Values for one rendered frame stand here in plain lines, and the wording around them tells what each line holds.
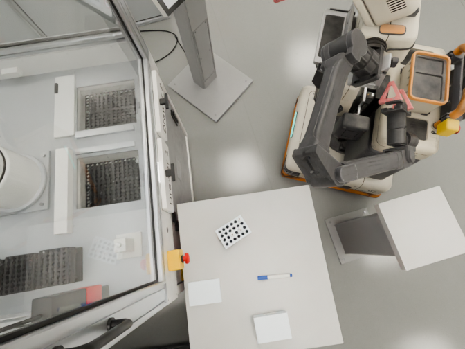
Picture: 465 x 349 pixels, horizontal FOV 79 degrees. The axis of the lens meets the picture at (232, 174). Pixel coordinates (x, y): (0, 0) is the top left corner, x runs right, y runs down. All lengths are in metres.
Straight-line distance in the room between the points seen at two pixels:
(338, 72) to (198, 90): 1.57
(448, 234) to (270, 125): 1.29
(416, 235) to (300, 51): 1.69
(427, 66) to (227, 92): 1.32
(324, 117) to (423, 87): 0.75
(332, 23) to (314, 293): 1.06
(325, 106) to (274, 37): 1.87
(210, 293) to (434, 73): 1.29
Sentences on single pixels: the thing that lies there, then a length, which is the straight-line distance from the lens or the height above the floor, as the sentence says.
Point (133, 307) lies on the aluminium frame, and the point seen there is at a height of 1.25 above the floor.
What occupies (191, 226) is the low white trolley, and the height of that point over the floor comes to 0.76.
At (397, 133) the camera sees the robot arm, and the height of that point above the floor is 1.09.
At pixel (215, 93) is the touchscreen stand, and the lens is 2.25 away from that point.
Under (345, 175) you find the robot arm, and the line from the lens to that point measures 0.72.
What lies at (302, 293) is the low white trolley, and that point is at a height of 0.76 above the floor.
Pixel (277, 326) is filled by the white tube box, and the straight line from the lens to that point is 1.18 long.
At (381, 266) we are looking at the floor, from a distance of 2.16.
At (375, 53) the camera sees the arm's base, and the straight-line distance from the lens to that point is 1.00.
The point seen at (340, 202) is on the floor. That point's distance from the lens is 2.10.
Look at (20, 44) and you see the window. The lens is 0.57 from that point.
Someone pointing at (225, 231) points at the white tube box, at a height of 0.80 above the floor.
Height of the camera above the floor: 1.96
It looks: 75 degrees down
